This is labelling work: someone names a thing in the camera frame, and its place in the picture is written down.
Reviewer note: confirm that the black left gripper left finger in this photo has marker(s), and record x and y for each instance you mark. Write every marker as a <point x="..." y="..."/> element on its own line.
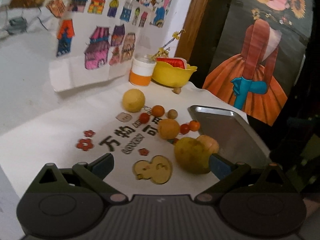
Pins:
<point x="92" y="175"/>

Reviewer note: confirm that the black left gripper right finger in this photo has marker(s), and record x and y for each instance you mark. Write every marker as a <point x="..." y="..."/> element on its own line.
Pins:
<point x="232" y="177"/>

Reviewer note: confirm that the beige striped melon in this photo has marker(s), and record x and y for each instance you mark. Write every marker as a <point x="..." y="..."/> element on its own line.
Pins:
<point x="210" y="144"/>

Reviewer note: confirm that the brown mango fruit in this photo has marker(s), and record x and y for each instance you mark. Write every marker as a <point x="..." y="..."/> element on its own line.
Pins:
<point x="191" y="156"/>

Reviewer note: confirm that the small tangerine with stem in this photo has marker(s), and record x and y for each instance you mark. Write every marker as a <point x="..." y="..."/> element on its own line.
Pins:
<point x="194" y="125"/>

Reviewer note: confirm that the large orange fruit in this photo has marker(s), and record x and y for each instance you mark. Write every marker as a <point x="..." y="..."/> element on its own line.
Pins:
<point x="168" y="129"/>

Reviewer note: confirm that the small red tomato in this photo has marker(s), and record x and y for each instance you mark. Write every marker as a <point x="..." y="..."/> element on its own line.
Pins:
<point x="144" y="118"/>

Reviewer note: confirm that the small brown kiwi fruit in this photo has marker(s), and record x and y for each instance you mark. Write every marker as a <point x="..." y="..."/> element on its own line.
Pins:
<point x="172" y="114"/>

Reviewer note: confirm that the yellow lemon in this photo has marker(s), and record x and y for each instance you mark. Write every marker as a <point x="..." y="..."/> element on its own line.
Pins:
<point x="133" y="100"/>

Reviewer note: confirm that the small mandarin orange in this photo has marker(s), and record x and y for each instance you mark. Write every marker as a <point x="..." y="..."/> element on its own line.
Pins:
<point x="158" y="111"/>

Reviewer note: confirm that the silver metal tray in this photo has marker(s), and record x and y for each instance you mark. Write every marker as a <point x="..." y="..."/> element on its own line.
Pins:
<point x="237" y="139"/>

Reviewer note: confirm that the small brown nut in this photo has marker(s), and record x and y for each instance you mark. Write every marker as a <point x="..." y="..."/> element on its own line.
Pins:
<point x="177" y="90"/>

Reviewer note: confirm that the yellow plastic bowl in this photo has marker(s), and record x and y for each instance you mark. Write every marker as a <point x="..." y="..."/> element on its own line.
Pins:
<point x="167" y="75"/>

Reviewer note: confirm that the glass jar orange white sleeve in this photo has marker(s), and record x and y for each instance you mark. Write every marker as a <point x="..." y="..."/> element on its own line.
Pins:
<point x="142" y="70"/>

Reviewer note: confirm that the red object in bowl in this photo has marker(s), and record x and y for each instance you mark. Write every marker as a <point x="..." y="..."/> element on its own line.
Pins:
<point x="175" y="62"/>

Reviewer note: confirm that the girl orange dress poster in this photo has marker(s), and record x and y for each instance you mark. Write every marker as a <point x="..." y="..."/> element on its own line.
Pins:
<point x="259" y="55"/>

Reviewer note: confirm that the yellow flower twig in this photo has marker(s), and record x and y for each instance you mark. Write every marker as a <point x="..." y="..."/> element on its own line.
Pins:
<point x="164" y="50"/>

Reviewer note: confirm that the coloured houses paper drawing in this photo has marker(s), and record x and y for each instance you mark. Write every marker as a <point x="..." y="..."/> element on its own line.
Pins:
<point x="95" y="41"/>

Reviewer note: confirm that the grey power adapter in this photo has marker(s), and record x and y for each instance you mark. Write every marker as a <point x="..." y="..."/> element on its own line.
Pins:
<point x="16" y="26"/>

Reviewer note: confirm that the cartoon children poster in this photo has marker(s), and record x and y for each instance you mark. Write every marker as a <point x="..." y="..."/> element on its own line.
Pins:
<point x="156" y="0"/>

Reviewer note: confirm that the brown wooden door frame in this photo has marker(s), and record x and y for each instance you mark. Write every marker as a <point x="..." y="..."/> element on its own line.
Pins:
<point x="191" y="28"/>

